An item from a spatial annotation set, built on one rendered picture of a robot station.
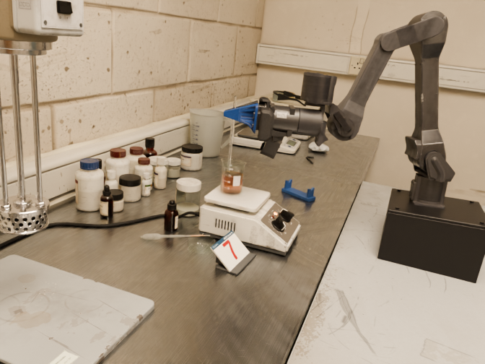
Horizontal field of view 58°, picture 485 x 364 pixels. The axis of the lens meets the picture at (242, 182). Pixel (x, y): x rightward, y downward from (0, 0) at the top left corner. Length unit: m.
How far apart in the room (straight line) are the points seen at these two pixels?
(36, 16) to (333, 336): 0.59
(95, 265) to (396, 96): 1.74
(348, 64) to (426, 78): 1.26
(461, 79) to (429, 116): 1.23
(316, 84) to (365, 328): 0.47
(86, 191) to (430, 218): 0.74
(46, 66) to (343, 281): 0.79
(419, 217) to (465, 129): 1.37
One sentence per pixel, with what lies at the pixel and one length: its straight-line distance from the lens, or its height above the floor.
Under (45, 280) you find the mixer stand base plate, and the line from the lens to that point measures 0.81.
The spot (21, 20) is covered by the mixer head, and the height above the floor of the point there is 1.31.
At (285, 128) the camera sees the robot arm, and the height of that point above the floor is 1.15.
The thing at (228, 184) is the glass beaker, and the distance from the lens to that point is 0.95.
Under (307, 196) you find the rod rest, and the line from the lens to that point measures 1.24.
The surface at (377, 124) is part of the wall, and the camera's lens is 2.29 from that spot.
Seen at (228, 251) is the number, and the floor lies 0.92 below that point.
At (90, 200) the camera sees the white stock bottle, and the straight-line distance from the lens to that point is 1.06.
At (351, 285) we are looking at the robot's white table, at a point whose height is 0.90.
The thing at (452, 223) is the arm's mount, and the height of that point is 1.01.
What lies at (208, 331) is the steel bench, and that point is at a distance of 0.70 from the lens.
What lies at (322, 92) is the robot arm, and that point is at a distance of 0.92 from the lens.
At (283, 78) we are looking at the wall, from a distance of 2.35.
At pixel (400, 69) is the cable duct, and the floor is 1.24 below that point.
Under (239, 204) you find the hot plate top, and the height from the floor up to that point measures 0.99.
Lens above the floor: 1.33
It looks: 19 degrees down
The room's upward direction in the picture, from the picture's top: 6 degrees clockwise
